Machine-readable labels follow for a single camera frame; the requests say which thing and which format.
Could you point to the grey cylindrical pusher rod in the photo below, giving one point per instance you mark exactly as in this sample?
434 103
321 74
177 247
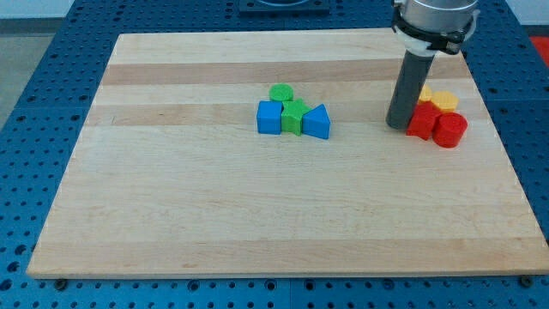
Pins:
410 82

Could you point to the red star block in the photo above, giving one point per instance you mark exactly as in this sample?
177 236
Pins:
423 121

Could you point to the red circle block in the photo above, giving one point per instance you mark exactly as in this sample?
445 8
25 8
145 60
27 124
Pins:
449 130

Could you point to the green star block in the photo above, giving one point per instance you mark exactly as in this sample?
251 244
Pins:
292 115

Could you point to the green circle block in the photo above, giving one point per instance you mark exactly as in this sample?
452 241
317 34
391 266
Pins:
281 92

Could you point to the yellow block behind rod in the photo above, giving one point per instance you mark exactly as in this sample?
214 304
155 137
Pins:
425 94

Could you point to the yellow hexagon block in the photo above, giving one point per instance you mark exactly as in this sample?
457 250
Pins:
445 101

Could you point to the blue triangle block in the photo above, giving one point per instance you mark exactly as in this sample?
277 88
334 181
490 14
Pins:
316 122

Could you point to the blue cube block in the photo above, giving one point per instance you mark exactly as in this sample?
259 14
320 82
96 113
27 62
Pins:
268 117

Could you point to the dark mounting plate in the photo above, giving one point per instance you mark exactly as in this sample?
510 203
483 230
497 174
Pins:
283 6

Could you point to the wooden board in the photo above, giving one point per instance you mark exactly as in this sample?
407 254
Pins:
169 177

